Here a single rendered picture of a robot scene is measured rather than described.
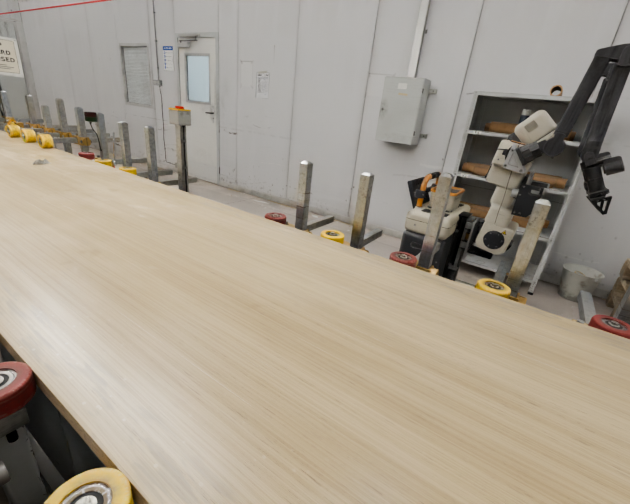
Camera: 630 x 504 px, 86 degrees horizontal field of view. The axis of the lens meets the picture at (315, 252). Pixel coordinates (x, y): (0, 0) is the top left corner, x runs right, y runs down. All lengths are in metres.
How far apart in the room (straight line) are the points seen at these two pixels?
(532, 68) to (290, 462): 3.56
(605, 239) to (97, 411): 3.70
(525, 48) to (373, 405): 3.48
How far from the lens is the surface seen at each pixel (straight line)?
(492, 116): 3.70
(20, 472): 0.91
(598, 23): 3.76
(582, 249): 3.81
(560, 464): 0.59
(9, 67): 4.69
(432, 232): 1.09
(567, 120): 1.88
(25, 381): 0.62
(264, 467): 0.46
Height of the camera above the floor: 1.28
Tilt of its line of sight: 23 degrees down
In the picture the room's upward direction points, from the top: 6 degrees clockwise
